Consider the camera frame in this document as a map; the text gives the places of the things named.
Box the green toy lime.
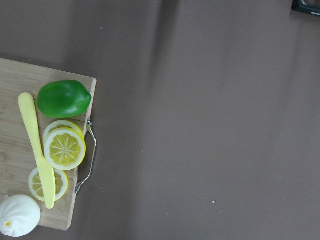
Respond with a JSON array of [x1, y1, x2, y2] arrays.
[[36, 80, 92, 119]]

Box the white toy garlic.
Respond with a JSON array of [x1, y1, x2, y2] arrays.
[[0, 194, 41, 238]]

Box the yellow toy knife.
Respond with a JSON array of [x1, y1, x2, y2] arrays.
[[18, 92, 56, 209]]

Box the wooden cutting board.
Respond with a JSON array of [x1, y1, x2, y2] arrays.
[[0, 58, 97, 231]]

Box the lemon slice under knife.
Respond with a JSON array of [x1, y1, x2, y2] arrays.
[[28, 168, 69, 202]]

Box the lemon slice behind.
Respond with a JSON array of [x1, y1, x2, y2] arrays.
[[42, 120, 84, 144]]

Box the lemon slice front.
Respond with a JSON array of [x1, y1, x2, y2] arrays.
[[43, 127, 87, 171]]

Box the dark tray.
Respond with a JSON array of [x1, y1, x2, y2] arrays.
[[291, 0, 320, 16]]

